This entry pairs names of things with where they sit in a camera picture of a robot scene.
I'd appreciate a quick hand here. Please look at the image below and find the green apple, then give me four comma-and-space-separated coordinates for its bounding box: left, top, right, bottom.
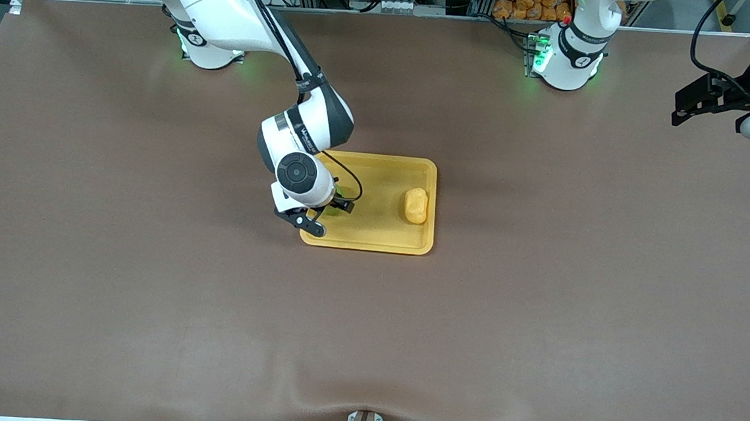
321, 179, 346, 219

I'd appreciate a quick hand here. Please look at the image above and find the yellow potato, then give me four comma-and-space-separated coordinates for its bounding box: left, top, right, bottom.
402, 186, 431, 226

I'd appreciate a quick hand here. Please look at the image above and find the yellow plastic tray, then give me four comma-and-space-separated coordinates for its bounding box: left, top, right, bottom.
298, 148, 440, 257

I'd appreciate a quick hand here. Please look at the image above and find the table cover mat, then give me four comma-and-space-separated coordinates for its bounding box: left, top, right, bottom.
0, 0, 750, 421

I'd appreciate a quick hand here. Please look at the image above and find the pile of orange toy foods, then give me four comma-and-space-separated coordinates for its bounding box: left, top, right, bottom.
492, 0, 577, 24

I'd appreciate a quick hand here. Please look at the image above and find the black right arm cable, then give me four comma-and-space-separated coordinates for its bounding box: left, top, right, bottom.
317, 149, 366, 205

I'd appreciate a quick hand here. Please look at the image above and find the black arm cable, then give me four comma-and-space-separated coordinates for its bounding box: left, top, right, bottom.
687, 0, 750, 96
317, 149, 366, 205

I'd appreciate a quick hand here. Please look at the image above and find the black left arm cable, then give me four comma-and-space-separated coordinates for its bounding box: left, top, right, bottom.
687, 0, 750, 96

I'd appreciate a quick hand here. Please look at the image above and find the aluminium table edge rail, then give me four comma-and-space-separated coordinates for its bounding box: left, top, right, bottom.
52, 0, 750, 49

